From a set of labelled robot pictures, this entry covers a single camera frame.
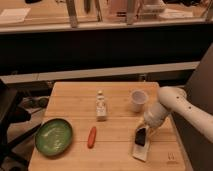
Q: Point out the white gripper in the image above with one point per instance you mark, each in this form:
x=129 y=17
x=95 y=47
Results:
x=155 y=115

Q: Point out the black eraser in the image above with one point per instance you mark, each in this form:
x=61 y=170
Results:
x=140 y=137

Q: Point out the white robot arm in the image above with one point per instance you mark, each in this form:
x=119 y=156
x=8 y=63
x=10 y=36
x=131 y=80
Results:
x=173 y=99

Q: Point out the white sponge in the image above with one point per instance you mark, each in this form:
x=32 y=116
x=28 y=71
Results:
x=141 y=152

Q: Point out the white plastic cup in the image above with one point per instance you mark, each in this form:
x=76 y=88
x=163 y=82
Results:
x=138 y=99

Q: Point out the small clear bottle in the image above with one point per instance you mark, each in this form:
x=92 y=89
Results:
x=101 y=110

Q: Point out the orange toy carrot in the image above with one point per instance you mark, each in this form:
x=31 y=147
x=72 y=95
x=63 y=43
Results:
x=92 y=137

